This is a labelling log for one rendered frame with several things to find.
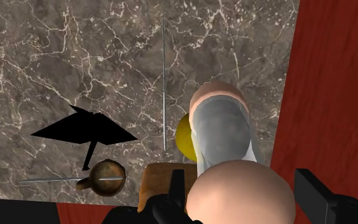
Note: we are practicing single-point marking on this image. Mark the brown mug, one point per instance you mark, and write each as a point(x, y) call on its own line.
point(106, 178)

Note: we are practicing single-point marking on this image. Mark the pink and grey grinder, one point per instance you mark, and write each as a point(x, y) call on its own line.
point(225, 133)

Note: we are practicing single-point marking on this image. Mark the brown wooden block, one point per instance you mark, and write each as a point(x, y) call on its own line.
point(157, 180)

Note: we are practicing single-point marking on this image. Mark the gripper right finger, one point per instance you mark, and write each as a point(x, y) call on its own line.
point(312, 192)

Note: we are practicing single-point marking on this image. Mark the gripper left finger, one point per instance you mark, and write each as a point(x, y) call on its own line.
point(177, 186)

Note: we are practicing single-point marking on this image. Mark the yellow round fruit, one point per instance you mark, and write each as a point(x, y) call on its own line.
point(184, 139)

